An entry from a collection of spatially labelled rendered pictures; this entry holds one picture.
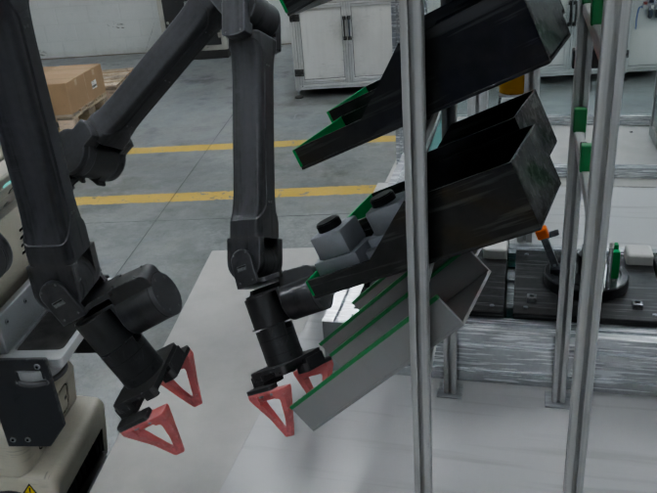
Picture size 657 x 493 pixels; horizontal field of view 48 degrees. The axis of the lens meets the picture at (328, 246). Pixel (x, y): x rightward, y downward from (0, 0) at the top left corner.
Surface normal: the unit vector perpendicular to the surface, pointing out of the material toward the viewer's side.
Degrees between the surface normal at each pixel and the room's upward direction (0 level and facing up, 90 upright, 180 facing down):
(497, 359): 90
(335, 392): 90
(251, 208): 52
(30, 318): 90
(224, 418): 0
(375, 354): 90
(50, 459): 8
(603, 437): 0
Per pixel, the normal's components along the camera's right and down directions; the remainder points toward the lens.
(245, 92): -0.39, -0.05
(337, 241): -0.47, 0.44
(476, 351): -0.25, 0.43
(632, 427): -0.07, -0.90
